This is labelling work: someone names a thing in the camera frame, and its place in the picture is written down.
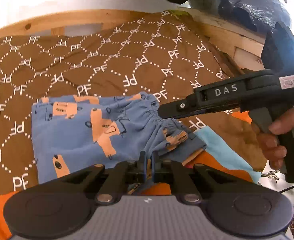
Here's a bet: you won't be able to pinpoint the brown patterned blanket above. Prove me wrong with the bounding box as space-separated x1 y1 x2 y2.
0 10 240 197

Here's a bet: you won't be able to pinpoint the green cloth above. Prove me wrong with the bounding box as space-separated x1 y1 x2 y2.
169 9 189 17

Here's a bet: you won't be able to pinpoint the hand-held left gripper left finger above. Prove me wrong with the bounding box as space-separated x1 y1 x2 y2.
38 151 147 204

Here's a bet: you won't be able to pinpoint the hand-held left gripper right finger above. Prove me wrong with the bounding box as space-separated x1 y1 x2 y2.
150 152 260 204

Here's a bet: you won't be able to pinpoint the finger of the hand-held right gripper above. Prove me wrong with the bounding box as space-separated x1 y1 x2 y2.
158 93 241 120

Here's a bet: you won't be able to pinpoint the blue printed pants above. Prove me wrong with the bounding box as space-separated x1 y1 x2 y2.
31 92 207 184

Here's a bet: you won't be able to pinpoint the thin black cable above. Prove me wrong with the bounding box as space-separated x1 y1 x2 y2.
278 179 294 194

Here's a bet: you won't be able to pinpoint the dark blue plastic bag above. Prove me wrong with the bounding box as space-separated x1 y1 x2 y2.
218 0 294 32

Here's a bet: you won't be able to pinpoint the wooden bed frame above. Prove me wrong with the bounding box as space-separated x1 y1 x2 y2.
0 8 271 80

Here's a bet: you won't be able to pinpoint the person's right hand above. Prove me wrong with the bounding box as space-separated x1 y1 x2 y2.
257 102 294 171

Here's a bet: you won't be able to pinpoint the colourful orange and blue bedsheet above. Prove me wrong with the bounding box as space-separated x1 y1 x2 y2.
0 110 267 240

